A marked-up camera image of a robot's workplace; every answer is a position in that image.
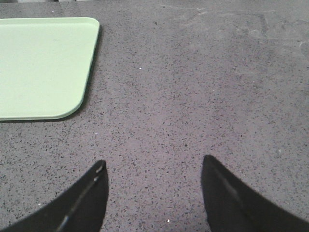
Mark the light green plastic tray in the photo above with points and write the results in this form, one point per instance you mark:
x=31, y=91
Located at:
x=44, y=66

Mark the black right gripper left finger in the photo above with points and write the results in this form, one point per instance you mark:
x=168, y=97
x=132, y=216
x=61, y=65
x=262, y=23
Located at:
x=79, y=209

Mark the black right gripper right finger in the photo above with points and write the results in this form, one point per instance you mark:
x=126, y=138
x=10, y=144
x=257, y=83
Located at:
x=232, y=206

